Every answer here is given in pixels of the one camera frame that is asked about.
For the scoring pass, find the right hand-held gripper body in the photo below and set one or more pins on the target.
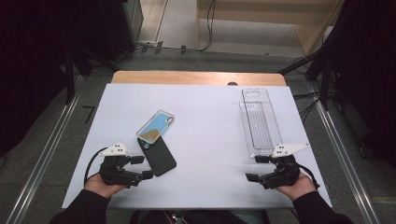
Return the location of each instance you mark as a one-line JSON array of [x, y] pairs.
[[285, 171]]

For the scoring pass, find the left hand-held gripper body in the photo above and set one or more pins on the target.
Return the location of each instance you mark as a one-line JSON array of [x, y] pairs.
[[113, 169]]

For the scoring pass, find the black phone case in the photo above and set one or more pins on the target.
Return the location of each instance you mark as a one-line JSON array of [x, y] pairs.
[[160, 160]]

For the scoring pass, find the clear plastic tray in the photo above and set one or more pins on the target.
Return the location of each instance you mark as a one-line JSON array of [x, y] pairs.
[[260, 124]]

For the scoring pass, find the iridescent phone case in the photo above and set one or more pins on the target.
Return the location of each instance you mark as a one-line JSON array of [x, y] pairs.
[[155, 126]]

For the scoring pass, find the person's right hand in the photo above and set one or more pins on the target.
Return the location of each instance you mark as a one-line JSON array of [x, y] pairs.
[[300, 188]]

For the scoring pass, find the person's left hand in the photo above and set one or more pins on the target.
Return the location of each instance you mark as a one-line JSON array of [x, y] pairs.
[[98, 186]]

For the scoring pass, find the dark round table grommet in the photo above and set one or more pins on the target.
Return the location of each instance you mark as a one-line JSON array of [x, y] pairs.
[[232, 83]]

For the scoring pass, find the black metal stand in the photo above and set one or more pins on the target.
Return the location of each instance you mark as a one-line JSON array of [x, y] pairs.
[[311, 67], [70, 81]]

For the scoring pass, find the dark curtain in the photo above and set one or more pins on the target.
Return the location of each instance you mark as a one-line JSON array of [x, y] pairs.
[[31, 62], [367, 77]]

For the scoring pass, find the dark cabinet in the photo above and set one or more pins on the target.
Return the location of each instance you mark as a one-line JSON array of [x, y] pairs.
[[124, 25]]

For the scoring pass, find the light wooden shelf unit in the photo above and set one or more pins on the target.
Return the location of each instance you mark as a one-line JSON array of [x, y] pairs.
[[264, 18]]

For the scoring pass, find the aluminium floor rail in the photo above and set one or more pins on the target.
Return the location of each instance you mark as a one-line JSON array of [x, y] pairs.
[[40, 165], [345, 161]]

